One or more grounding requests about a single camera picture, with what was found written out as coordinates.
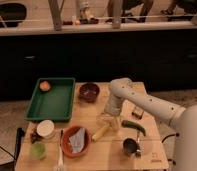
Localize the green plastic cup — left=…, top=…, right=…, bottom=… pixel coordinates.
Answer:
left=29, top=142, right=46, bottom=160

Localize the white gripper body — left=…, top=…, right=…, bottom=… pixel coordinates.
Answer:
left=104, top=95, right=123, bottom=116

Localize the crumpled grey cloth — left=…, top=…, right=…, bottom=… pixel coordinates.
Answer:
left=69, top=128, right=85, bottom=153

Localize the metal spoon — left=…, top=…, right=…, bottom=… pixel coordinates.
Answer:
left=136, top=131, right=141, bottom=157

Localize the yellow banana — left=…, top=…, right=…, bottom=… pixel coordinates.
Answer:
left=92, top=124, right=110, bottom=141

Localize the small metal cup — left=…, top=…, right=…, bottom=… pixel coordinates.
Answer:
left=123, top=138, right=137, bottom=156

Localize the white plastic fork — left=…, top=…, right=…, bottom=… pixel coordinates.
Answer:
left=54, top=130, right=64, bottom=171

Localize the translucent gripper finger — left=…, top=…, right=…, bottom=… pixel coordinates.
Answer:
left=97, top=114, right=109, bottom=127
left=111, top=116, right=121, bottom=131

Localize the green cucumber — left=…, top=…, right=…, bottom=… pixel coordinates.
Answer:
left=121, top=120, right=146, bottom=136

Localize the small brown box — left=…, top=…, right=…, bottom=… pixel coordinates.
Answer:
left=132, top=106, right=144, bottom=119

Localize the orange plate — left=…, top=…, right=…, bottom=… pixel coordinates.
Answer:
left=62, top=125, right=91, bottom=158

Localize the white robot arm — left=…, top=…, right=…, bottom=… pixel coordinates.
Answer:
left=104, top=78, right=197, bottom=171

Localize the orange fruit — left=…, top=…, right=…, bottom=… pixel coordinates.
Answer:
left=39, top=81, right=51, bottom=91

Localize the dark red bowl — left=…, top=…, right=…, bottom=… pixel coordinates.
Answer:
left=79, top=83, right=100, bottom=103

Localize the green plastic tray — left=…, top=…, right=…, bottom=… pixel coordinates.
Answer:
left=25, top=77, right=75, bottom=122

